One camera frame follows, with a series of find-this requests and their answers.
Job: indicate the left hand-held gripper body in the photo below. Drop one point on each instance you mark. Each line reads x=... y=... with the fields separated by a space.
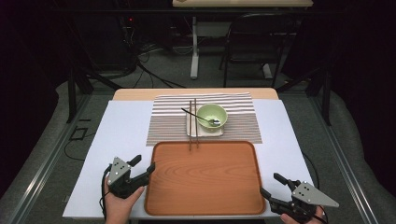
x=120 y=174

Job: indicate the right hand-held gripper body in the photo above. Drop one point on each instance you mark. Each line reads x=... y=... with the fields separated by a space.
x=308 y=194

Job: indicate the wooden tray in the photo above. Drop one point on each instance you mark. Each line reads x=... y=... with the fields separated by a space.
x=205 y=180

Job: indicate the green bowl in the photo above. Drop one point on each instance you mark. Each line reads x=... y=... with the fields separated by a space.
x=207 y=113

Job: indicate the metal spoon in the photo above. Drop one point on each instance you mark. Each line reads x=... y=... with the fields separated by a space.
x=214 y=122

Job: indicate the person's right hand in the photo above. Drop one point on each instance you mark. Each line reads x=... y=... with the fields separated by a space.
x=317 y=219

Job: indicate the person's left hand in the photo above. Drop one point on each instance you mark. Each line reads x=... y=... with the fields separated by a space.
x=118 y=208

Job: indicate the striped placemat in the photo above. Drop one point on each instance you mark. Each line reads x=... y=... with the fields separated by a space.
x=239 y=124

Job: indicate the white square plate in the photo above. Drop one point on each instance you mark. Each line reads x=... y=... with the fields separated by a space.
x=205 y=134

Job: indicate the black metal stand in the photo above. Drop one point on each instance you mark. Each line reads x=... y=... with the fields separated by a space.
x=72 y=99
x=326 y=102

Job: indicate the dark computer tower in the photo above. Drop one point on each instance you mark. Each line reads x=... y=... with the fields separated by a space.
x=109 y=43

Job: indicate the black folding chair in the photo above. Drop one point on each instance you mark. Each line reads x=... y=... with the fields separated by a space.
x=255 y=34

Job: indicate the black horizontal bar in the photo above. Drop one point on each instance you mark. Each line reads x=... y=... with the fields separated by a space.
x=155 y=11

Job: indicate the desk with white legs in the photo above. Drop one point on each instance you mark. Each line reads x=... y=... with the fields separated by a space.
x=243 y=3

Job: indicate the aluminium floor rail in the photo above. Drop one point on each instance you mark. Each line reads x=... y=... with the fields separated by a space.
x=345 y=165
x=46 y=168

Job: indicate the floor socket frame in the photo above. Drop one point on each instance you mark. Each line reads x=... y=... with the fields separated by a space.
x=72 y=137

